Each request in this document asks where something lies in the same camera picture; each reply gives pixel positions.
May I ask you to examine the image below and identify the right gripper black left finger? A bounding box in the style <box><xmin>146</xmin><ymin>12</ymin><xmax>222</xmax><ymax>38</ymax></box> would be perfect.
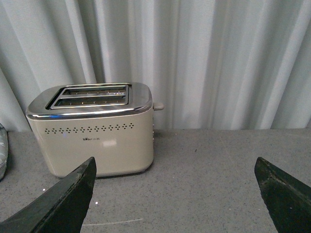
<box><xmin>0</xmin><ymin>157</ymin><xmax>97</xmax><ymax>233</ymax></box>

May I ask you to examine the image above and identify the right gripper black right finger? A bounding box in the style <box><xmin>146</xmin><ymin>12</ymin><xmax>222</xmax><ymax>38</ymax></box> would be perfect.
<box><xmin>254</xmin><ymin>157</ymin><xmax>311</xmax><ymax>233</ymax></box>

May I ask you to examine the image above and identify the beige two-slot toaster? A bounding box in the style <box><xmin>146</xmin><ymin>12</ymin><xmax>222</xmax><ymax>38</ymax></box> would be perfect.
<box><xmin>26</xmin><ymin>82</ymin><xmax>164</xmax><ymax>178</ymax></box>

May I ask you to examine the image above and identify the silver quilted oven mitt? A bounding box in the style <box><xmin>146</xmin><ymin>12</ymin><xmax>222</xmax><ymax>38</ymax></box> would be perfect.
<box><xmin>0</xmin><ymin>124</ymin><xmax>8</xmax><ymax>180</ymax></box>

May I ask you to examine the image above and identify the grey pleated curtain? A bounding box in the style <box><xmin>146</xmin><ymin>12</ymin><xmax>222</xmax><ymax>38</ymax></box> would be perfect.
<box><xmin>0</xmin><ymin>0</ymin><xmax>311</xmax><ymax>132</ymax></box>

